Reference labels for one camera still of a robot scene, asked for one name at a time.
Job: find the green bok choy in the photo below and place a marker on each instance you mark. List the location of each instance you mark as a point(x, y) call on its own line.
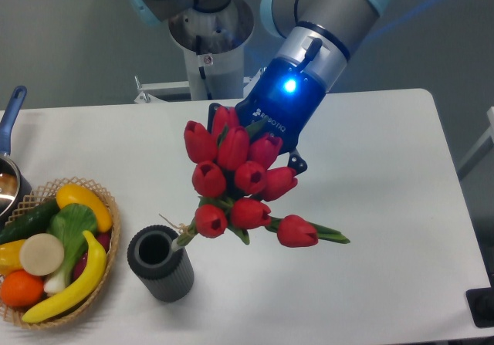
point(68, 226)

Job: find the orange fruit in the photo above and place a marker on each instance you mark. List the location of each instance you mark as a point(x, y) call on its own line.
point(21, 289)

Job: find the red tulip bouquet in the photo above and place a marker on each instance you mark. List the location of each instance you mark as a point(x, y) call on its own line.
point(235, 179)

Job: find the woven wicker basket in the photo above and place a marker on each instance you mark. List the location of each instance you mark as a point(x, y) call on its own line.
point(37, 197)

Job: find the blue handled saucepan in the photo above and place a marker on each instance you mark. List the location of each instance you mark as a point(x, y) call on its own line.
point(14, 187)

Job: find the beige round disc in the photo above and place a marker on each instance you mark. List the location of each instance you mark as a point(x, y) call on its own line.
point(41, 254)

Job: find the green cucumber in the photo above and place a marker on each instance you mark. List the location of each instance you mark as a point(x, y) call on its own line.
point(33, 222)

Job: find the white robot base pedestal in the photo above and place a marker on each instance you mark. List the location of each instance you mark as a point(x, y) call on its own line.
point(213, 49)

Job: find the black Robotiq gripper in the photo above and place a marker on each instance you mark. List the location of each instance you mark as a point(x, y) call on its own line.
point(285, 97)

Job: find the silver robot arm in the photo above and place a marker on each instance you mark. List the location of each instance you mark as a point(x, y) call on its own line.
point(319, 36)

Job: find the grey ribbed vase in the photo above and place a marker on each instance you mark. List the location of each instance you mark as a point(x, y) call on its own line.
point(167, 274)

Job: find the yellow banana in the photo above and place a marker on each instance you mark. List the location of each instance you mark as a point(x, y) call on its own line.
point(78, 290)

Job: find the black device at table edge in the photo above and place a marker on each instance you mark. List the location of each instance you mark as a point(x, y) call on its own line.
point(480, 303)

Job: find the white frame at right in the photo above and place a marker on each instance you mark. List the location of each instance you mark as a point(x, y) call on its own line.
point(478, 150)

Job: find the yellow bell pepper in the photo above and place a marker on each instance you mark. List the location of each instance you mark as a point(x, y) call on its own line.
point(9, 257)

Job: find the red vegetable in basket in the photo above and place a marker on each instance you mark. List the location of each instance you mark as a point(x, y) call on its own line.
point(104, 239)

